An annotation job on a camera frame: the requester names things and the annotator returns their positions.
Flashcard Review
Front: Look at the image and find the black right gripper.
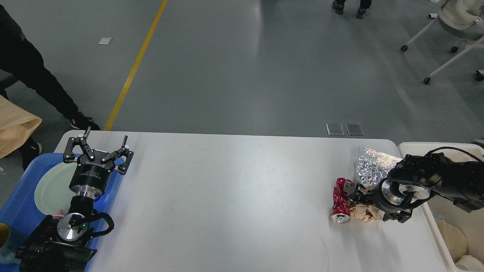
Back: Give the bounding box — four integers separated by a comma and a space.
346, 181, 413, 223

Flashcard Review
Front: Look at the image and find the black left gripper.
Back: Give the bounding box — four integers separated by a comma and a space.
62, 126, 134, 198

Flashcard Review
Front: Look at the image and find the brown paper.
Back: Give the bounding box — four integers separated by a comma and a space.
349, 183, 383, 223

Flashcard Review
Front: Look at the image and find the light green plate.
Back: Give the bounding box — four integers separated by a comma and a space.
34, 162, 77, 215

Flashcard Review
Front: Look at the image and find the pink ribbed mug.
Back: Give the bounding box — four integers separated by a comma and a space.
52, 209, 67, 220

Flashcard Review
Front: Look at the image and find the dark teal mug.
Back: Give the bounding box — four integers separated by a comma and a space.
0, 222, 28, 265

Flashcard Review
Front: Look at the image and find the white paper cup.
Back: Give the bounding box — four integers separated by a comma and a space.
455, 255, 484, 272

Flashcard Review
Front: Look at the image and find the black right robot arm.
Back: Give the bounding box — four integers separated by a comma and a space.
348, 148, 484, 223

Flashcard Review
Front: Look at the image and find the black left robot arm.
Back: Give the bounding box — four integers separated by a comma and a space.
16, 128, 134, 272

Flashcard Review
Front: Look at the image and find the crumpled foil right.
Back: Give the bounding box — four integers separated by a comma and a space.
355, 145, 402, 188

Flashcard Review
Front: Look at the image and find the crushed red can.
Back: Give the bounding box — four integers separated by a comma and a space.
330, 177, 355, 224

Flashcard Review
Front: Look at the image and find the beige plastic bin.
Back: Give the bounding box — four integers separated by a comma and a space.
397, 142, 484, 272

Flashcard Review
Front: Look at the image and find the floor plate right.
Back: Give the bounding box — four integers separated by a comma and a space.
345, 123, 365, 136

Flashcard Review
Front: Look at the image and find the floor plate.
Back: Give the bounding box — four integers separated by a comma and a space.
326, 123, 345, 136
345, 123, 365, 136

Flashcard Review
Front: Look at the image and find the paper bag held by person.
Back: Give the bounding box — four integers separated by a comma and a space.
0, 96, 42, 158

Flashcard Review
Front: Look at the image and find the floor plate left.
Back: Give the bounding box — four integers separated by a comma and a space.
326, 123, 345, 136

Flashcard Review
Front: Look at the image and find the blue plastic tray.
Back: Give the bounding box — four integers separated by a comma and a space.
0, 153, 126, 272

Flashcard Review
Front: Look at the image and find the person in black left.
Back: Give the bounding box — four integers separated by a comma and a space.
0, 4, 102, 171

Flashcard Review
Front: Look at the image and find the person leg far right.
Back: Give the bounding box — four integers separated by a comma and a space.
332, 0, 372, 19

